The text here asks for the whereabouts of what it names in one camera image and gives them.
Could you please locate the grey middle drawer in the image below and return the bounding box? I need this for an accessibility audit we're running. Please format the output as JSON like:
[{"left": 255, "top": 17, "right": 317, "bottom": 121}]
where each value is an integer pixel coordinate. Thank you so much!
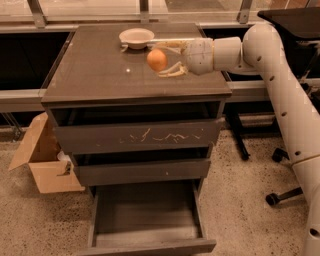
[{"left": 74, "top": 147, "right": 211, "bottom": 186}]

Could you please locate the orange fruit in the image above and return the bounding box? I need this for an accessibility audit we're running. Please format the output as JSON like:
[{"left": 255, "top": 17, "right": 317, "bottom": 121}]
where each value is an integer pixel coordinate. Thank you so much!
[{"left": 147, "top": 49, "right": 168, "bottom": 72}]

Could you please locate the grey drawer cabinet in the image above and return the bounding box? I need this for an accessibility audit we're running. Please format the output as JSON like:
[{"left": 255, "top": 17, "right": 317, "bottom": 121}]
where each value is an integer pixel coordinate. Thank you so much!
[{"left": 41, "top": 22, "right": 233, "bottom": 256}]

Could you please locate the white bowl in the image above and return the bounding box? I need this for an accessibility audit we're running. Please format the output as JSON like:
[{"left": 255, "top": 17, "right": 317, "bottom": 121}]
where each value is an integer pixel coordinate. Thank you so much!
[{"left": 119, "top": 28, "right": 154, "bottom": 50}]

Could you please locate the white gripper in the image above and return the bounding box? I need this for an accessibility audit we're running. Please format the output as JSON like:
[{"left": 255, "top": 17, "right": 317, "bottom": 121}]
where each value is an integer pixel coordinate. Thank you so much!
[{"left": 152, "top": 38, "right": 214, "bottom": 78}]

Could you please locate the metal window railing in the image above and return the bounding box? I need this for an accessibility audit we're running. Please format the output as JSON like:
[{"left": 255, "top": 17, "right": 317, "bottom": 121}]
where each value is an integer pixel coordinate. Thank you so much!
[{"left": 0, "top": 0, "right": 320, "bottom": 33}]

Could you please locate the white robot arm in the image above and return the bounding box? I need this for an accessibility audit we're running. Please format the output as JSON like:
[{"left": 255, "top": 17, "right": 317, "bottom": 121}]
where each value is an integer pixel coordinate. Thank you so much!
[{"left": 147, "top": 24, "right": 320, "bottom": 256}]

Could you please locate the black office chair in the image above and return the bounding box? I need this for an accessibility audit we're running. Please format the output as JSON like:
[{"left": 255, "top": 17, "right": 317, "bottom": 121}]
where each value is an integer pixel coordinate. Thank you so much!
[{"left": 265, "top": 146, "right": 320, "bottom": 207}]

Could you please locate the grey top drawer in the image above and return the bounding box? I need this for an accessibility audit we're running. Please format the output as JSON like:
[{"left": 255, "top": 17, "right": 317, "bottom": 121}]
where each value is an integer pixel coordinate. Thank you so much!
[{"left": 52, "top": 101, "right": 221, "bottom": 154}]

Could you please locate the black side table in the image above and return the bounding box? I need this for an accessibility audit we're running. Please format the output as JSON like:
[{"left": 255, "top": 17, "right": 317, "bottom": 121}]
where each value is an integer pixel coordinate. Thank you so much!
[{"left": 225, "top": 7, "right": 320, "bottom": 162}]

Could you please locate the open cardboard box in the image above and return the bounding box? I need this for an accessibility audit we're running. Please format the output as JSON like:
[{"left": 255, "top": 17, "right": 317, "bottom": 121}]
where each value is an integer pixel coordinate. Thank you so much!
[{"left": 9, "top": 113, "right": 85, "bottom": 194}]

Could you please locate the grey open bottom drawer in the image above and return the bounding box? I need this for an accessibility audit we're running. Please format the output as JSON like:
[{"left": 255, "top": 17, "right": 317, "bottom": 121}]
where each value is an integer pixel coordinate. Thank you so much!
[{"left": 77, "top": 180, "right": 216, "bottom": 256}]

